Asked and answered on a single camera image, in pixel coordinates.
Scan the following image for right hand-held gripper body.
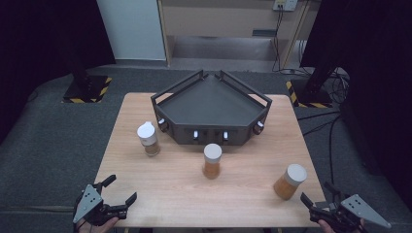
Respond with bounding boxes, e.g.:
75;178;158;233
309;193;393;233

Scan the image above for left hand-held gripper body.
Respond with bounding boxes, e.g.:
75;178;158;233
72;183;129;227

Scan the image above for white-capped spice jar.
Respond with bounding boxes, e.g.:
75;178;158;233
272;163;309;201

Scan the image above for dark grey corner rack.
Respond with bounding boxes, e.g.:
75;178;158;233
150;68;273;147

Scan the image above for person's left hand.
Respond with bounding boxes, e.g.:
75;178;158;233
76;216;120;233

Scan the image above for person's right hand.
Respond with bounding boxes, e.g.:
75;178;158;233
317;217;366;233

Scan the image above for black stand with striped base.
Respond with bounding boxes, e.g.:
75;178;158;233
285;61;338;110
60;48;114;105

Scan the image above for black curtain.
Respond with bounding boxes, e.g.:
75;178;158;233
299;0;412;203
0;0;117;145

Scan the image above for white panel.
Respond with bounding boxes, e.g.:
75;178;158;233
95;0;167;62

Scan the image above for wooden shelf unit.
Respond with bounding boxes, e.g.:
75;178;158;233
156;0;315;71

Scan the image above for black floor cable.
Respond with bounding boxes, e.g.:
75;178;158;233
296;110;342;122
302;116;344;186

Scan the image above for tangle of black cables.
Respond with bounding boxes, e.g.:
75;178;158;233
326;68;352;105

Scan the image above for black cable from socket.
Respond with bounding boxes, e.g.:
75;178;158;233
271;9;294;74

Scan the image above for white wall socket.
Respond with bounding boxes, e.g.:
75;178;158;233
272;0;299;13

